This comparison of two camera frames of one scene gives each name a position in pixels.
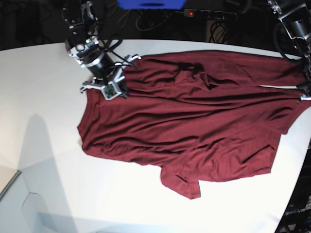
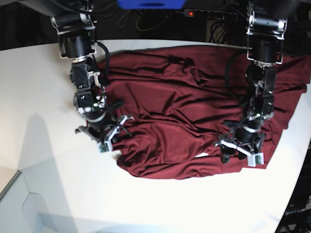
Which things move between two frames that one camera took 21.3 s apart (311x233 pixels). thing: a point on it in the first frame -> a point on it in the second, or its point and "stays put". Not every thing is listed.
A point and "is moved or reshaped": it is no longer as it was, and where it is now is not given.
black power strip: [190, 13] stays put
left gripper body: [110, 90] -> [109, 137]
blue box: [151, 4] stays put
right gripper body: [303, 97] -> [248, 146]
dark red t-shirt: [200, 115] is moved or reshaped
